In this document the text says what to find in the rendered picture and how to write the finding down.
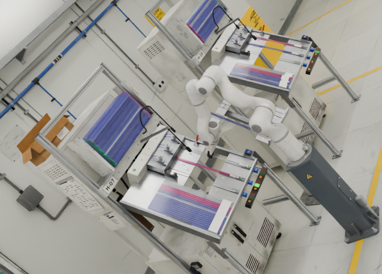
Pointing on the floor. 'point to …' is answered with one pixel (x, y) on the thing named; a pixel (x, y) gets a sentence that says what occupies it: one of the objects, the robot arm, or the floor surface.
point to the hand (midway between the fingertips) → (211, 154)
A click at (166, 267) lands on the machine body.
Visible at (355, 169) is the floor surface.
